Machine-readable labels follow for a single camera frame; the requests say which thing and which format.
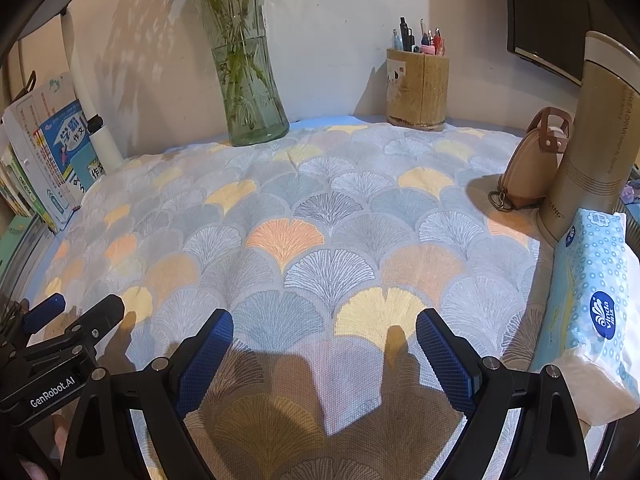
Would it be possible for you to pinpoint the brown coin purse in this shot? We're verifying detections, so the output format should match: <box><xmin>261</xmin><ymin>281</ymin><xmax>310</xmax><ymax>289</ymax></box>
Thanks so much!
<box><xmin>489</xmin><ymin>107</ymin><xmax>573</xmax><ymax>211</ymax></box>

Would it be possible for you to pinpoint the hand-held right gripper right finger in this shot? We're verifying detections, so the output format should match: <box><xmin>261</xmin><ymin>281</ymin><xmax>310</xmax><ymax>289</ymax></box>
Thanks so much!
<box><xmin>415</xmin><ymin>307</ymin><xmax>593</xmax><ymax>480</ymax></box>

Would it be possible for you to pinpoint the person's left hand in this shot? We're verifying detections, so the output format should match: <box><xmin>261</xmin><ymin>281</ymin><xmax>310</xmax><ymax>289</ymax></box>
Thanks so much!
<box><xmin>51</xmin><ymin>411</ymin><xmax>72</xmax><ymax>462</ymax></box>

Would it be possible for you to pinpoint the beige thermos flask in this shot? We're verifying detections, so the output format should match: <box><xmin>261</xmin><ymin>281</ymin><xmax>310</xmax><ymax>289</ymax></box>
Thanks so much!
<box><xmin>537</xmin><ymin>31</ymin><xmax>640</xmax><ymax>251</ymax></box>

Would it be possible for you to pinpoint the blue dotted tissue pack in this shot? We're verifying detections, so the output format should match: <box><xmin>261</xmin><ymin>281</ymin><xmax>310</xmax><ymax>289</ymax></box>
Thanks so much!
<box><xmin>530</xmin><ymin>208</ymin><xmax>640</xmax><ymax>423</ymax></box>

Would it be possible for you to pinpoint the glass vase with flowers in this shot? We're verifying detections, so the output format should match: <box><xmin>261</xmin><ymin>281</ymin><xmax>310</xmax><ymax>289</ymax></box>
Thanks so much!
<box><xmin>127</xmin><ymin>0</ymin><xmax>291</xmax><ymax>147</ymax></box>

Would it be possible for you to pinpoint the wooden pen holder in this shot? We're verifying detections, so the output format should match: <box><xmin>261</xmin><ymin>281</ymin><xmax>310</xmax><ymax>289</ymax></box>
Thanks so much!
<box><xmin>385</xmin><ymin>47</ymin><xmax>451</xmax><ymax>132</ymax></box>

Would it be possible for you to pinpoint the black monitor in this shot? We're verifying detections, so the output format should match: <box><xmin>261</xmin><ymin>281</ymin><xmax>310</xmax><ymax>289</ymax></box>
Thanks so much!
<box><xmin>502</xmin><ymin>0</ymin><xmax>640</xmax><ymax>86</ymax></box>

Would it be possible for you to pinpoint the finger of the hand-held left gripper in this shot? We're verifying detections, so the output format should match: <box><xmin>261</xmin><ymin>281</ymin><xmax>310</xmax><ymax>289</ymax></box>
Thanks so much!
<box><xmin>62</xmin><ymin>294</ymin><xmax>126</xmax><ymax>356</ymax></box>
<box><xmin>20</xmin><ymin>292</ymin><xmax>67</xmax><ymax>336</ymax></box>

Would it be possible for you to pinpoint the white desk lamp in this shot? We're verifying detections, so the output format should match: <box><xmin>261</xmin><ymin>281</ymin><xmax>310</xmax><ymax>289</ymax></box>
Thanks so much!
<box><xmin>10</xmin><ymin>0</ymin><xmax>123</xmax><ymax>171</ymax></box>

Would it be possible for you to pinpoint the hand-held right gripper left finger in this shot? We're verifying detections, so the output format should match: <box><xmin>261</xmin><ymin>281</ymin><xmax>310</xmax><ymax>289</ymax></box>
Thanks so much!
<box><xmin>60</xmin><ymin>307</ymin><xmax>235</xmax><ymax>480</ymax></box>

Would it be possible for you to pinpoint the stack of books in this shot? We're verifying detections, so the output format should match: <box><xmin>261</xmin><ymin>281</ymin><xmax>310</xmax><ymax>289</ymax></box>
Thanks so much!
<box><xmin>2</xmin><ymin>72</ymin><xmax>108</xmax><ymax>233</ymax></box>

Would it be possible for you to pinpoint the fan pattern tablecloth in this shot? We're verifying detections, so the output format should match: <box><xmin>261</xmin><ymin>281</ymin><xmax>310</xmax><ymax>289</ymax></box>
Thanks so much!
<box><xmin>42</xmin><ymin>119</ymin><xmax>556</xmax><ymax>480</ymax></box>

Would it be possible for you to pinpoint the bundle of pens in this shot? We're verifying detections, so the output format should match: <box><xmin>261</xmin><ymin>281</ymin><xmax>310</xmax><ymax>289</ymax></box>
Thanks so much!
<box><xmin>392</xmin><ymin>16</ymin><xmax>446</xmax><ymax>57</ymax></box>

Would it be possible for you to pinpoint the row of green books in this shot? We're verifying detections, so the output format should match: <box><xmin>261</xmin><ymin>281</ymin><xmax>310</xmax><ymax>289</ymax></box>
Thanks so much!
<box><xmin>0</xmin><ymin>145</ymin><xmax>46</xmax><ymax>281</ymax></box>

